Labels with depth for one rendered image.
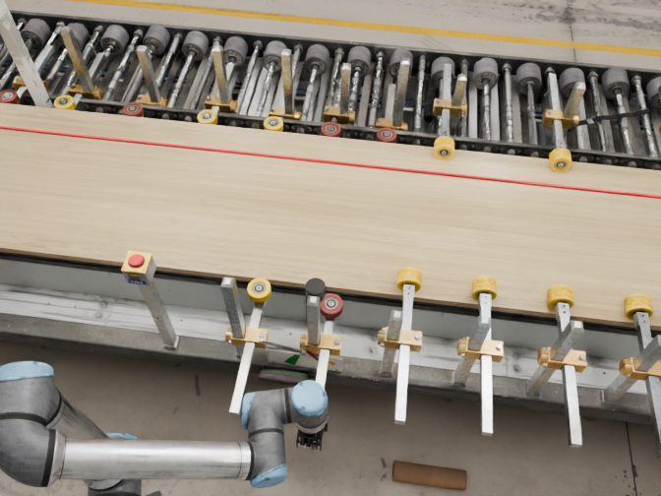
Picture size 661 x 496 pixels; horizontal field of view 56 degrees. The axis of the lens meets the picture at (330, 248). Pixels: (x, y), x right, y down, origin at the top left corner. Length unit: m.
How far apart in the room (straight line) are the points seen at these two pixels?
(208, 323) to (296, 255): 0.46
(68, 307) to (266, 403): 1.17
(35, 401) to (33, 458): 0.12
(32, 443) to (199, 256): 0.99
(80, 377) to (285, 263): 1.34
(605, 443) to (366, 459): 1.05
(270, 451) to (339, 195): 1.10
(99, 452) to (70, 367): 1.73
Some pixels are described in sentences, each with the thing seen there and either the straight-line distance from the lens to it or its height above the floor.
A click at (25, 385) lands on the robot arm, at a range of 1.50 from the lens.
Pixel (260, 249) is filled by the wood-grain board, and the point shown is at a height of 0.90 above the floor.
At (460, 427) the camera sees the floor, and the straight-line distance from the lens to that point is 2.92.
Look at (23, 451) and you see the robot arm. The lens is 1.45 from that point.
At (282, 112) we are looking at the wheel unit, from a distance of 2.76.
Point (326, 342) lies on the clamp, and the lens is 2.04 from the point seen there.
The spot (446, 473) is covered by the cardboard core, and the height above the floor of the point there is 0.08.
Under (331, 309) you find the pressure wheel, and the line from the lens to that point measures 2.05.
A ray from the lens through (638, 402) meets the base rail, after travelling 2.39.
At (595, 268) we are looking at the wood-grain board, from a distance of 2.35.
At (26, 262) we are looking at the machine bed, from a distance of 2.53.
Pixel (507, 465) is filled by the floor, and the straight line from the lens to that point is 2.91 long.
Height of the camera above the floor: 2.69
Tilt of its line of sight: 55 degrees down
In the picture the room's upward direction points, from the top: 1 degrees clockwise
